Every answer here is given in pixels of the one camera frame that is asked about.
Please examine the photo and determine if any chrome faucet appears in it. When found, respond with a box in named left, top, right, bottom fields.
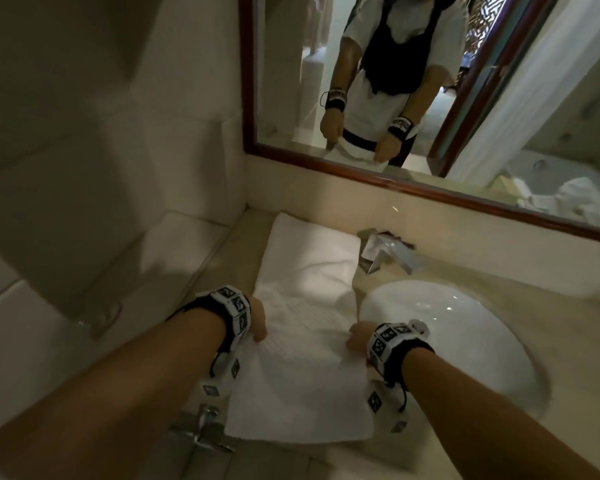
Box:
left=355, top=228, right=426, bottom=275

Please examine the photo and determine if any white towel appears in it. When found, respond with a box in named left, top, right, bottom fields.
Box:
left=223, top=212, right=376, bottom=443

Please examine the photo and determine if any person's right hand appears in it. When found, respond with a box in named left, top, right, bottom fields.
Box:
left=348, top=321, right=379, bottom=365

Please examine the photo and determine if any black wrist marker band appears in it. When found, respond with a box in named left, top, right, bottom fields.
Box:
left=167, top=286, right=252, bottom=353
left=367, top=319, right=436, bottom=388

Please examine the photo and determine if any white oval sink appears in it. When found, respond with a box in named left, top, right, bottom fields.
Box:
left=359, top=279, right=551, bottom=431

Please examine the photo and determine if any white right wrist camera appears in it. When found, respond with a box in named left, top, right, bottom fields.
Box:
left=367, top=384, right=411, bottom=435

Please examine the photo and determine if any person's right forearm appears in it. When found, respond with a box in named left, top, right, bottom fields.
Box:
left=399, top=344, right=600, bottom=480

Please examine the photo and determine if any chrome towel holder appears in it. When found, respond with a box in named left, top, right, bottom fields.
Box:
left=172, top=403, right=236, bottom=453

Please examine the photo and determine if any wooden framed wall mirror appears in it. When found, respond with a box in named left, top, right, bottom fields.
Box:
left=238, top=0, right=600, bottom=245

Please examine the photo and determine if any black right wrist marker band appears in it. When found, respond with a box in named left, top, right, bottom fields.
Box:
left=367, top=319, right=436, bottom=388

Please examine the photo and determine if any black left wrist marker band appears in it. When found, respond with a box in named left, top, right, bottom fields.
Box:
left=167, top=286, right=252, bottom=353

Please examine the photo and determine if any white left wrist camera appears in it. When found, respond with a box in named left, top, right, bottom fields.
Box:
left=202, top=344, right=242, bottom=398

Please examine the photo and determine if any person's left forearm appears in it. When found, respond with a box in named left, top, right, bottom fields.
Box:
left=0, top=309, right=226, bottom=480

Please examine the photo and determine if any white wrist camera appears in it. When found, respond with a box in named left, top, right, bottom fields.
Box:
left=367, top=384, right=411, bottom=435
left=202, top=344, right=242, bottom=398

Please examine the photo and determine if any person's left hand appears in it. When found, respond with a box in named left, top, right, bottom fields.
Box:
left=249, top=298, right=269, bottom=343

